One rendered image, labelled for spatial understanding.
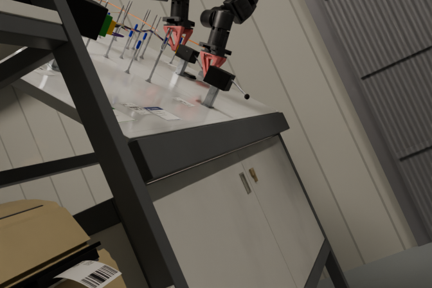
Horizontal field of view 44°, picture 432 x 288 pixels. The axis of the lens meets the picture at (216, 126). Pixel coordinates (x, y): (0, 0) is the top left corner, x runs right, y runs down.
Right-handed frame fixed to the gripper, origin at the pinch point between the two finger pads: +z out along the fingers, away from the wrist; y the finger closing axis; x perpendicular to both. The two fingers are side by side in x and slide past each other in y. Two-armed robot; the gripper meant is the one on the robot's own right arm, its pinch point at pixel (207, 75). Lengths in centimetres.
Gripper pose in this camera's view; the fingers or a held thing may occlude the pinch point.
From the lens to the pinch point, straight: 166.9
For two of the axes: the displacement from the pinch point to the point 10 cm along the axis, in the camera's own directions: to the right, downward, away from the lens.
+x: 8.3, 2.9, -4.8
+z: -2.8, 9.5, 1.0
